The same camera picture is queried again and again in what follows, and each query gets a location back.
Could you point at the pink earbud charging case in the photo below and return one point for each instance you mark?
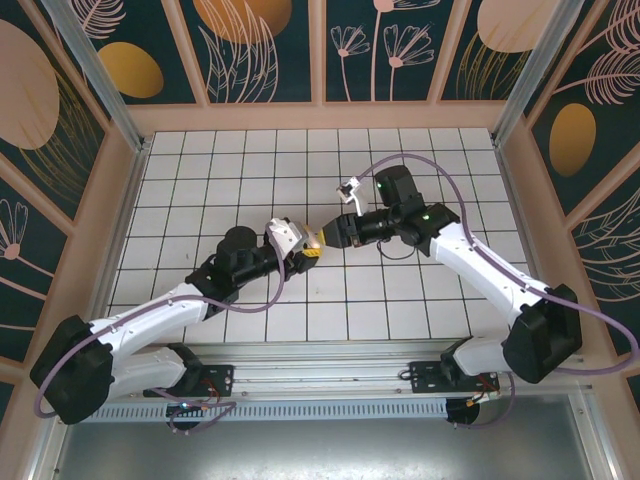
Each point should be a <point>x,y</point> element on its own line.
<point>314,242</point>

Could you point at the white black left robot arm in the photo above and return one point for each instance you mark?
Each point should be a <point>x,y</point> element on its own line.
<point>150,315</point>

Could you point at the small green-lit controller board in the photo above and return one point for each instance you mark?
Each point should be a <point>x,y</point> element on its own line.
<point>187,406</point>

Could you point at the grey metal sheet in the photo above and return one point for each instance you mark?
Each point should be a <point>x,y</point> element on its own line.
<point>325,450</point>

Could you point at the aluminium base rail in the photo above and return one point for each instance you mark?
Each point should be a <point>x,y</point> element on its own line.
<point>320,372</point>

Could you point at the aluminium frame post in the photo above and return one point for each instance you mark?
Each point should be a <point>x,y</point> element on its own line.
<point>100,75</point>
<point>525,75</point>

